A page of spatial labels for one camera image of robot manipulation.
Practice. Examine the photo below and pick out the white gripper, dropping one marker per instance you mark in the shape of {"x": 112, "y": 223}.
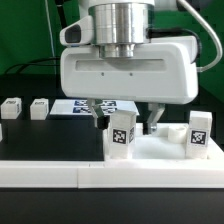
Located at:
{"x": 162, "y": 71}

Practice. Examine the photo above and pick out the white square tabletop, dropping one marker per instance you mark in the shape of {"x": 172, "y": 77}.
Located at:
{"x": 168, "y": 142}

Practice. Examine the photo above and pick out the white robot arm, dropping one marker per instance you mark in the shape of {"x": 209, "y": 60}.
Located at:
{"x": 113, "y": 52}

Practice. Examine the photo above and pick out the white marker plate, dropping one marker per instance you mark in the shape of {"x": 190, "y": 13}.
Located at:
{"x": 79, "y": 107}

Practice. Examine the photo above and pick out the white U-shaped fence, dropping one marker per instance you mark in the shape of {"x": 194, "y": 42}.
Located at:
{"x": 152, "y": 173}

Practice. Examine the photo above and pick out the white block at left edge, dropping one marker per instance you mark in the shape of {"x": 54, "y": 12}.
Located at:
{"x": 1, "y": 135}

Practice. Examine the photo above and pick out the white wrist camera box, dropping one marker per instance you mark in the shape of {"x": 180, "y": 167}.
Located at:
{"x": 79, "y": 33}

